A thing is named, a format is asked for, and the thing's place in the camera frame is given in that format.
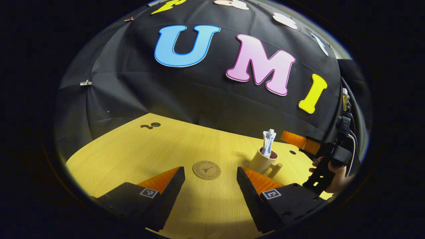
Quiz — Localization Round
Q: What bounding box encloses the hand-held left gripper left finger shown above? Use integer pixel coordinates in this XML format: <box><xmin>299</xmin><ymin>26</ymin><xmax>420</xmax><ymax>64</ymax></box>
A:
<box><xmin>90</xmin><ymin>166</ymin><xmax>186</xmax><ymax>232</ymax></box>

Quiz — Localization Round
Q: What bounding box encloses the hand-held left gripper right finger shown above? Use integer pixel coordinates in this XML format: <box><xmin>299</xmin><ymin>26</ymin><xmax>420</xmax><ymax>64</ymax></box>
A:
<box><xmin>236</xmin><ymin>167</ymin><xmax>327</xmax><ymax>234</ymax></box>

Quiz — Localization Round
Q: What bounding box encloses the white toothpaste tube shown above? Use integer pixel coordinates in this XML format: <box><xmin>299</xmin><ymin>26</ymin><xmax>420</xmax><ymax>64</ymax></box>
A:
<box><xmin>266</xmin><ymin>129</ymin><xmax>277</xmax><ymax>158</ymax></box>

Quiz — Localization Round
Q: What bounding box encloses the beige cup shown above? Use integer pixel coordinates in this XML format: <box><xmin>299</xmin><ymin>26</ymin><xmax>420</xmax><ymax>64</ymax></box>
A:
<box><xmin>249</xmin><ymin>148</ymin><xmax>283</xmax><ymax>178</ymax></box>

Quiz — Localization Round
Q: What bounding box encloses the round wooden coaster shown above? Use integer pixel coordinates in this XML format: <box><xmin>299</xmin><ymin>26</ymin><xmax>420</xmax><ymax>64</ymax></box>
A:
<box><xmin>193</xmin><ymin>161</ymin><xmax>221</xmax><ymax>180</ymax></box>

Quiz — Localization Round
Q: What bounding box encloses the wooden desktop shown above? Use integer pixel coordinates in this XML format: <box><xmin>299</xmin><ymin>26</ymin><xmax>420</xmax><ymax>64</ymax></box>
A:
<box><xmin>65</xmin><ymin>113</ymin><xmax>334</xmax><ymax>239</ymax></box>

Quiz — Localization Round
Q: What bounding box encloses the black backdrop cloth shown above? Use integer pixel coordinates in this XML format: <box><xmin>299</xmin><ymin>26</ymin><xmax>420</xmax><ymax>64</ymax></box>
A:
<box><xmin>55</xmin><ymin>0</ymin><xmax>369</xmax><ymax>166</ymax></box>

